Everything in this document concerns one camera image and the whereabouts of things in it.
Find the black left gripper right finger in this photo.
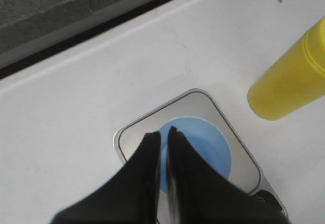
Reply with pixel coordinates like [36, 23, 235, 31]
[166, 127, 289, 223]

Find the grey stone counter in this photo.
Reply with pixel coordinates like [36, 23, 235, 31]
[1, 0, 171, 78]

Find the silver digital kitchen scale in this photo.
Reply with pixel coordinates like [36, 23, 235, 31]
[113, 89, 287, 223]

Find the yellow squeeze bottle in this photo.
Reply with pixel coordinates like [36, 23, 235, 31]
[248, 19, 324, 120]

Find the light blue plastic cup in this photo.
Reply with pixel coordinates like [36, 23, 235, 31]
[159, 116, 232, 193]

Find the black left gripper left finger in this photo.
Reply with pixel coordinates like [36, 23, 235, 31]
[52, 132, 160, 223]

